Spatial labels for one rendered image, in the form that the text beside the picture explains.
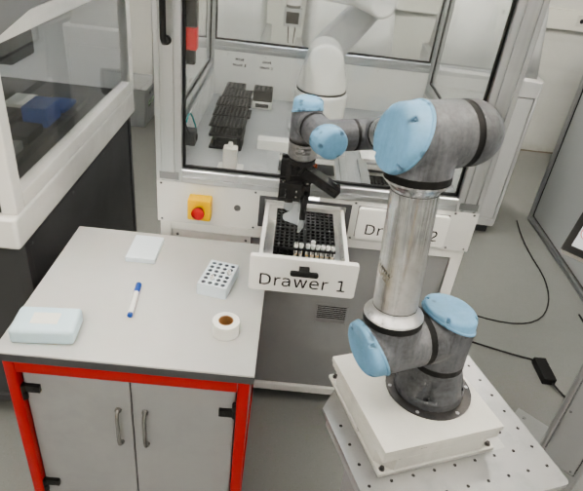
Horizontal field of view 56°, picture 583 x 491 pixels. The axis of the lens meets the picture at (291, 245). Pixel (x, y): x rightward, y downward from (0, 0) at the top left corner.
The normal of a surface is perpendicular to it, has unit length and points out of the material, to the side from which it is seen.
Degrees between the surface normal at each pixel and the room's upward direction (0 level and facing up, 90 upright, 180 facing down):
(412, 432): 2
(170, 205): 90
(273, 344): 90
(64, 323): 0
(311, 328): 90
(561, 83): 90
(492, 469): 0
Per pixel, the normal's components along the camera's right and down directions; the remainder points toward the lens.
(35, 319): 0.11, -0.84
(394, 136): -0.90, 0.00
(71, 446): -0.03, 0.54
